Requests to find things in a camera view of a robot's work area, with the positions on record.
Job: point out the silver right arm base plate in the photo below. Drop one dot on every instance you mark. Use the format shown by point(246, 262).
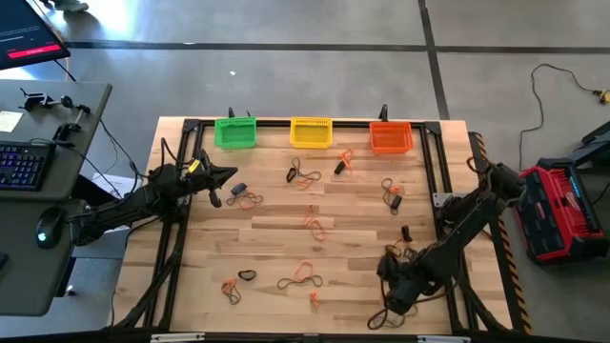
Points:
point(439, 199)

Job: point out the red and black tool box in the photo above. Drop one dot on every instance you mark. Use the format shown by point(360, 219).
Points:
point(553, 214)

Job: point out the black table clamp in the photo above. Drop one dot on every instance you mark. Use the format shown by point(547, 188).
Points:
point(231, 113)
point(383, 113)

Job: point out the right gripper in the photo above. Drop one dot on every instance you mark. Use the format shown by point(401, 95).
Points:
point(414, 276)

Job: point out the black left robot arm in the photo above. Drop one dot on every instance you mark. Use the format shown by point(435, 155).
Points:
point(119, 209)

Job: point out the black backlit keyboard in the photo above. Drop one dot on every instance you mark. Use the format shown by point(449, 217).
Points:
point(24, 167)

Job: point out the black desk clamp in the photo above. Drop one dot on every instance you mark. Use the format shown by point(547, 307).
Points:
point(33, 99)
point(67, 128)

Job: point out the yellow black hazard strip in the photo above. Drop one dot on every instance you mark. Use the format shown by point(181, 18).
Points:
point(510, 267)

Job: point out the silver frame bracket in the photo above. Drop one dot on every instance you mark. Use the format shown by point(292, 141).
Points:
point(177, 337)
point(443, 339)

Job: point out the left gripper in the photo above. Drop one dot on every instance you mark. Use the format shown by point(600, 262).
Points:
point(195, 176)

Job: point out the grey desk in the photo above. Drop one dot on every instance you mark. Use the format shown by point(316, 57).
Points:
point(28, 267)

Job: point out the black desk leg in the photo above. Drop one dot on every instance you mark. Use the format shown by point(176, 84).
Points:
point(93, 188)

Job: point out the yellow plastic basket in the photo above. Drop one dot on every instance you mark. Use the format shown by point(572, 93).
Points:
point(311, 138)

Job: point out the green plastic basket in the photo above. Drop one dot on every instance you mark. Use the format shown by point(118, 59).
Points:
point(236, 138)

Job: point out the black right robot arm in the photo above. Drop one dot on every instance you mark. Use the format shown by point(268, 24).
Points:
point(457, 233)

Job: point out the white paper sheet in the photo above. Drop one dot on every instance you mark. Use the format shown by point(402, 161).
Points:
point(114, 183)

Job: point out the pale paper note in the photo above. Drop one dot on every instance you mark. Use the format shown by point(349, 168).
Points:
point(9, 121)

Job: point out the dark blue equipment case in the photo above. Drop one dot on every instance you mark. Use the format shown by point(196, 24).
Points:
point(595, 143)

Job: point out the orange plastic basket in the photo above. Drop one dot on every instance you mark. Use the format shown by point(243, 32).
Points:
point(391, 140)

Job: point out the black computer mouse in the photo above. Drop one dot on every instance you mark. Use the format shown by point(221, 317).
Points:
point(47, 228)

